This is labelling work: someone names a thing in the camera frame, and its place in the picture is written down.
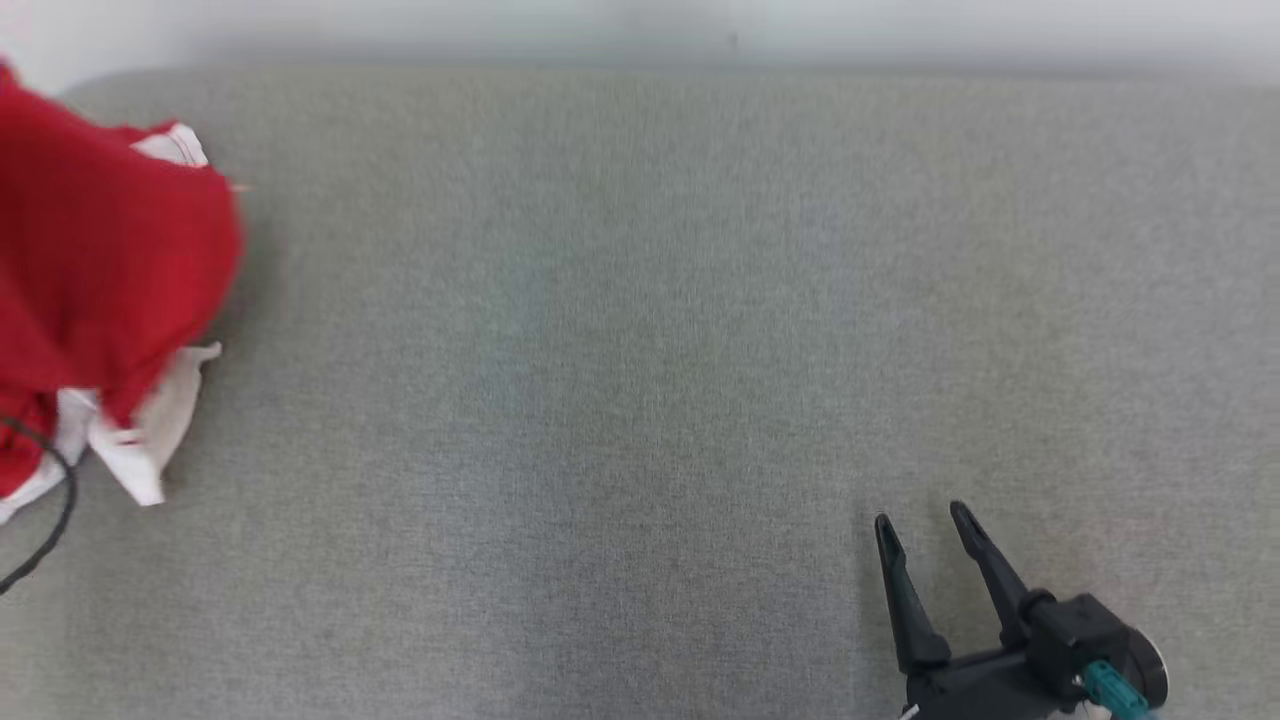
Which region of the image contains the red jersey with black number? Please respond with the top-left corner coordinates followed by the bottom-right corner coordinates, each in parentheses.
top-left (0, 60), bottom-right (246, 526)

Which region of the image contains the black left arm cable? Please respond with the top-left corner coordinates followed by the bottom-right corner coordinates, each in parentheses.
top-left (0, 415), bottom-right (79, 594)

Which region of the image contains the teal cable connector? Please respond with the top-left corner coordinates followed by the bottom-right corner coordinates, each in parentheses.
top-left (1082, 658), bottom-right (1159, 720)

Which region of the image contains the grey fabric sofa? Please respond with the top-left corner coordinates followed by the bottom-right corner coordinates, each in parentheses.
top-left (0, 65), bottom-right (1280, 720)

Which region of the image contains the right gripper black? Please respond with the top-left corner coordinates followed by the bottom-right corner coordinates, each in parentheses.
top-left (874, 500), bottom-right (1171, 720)

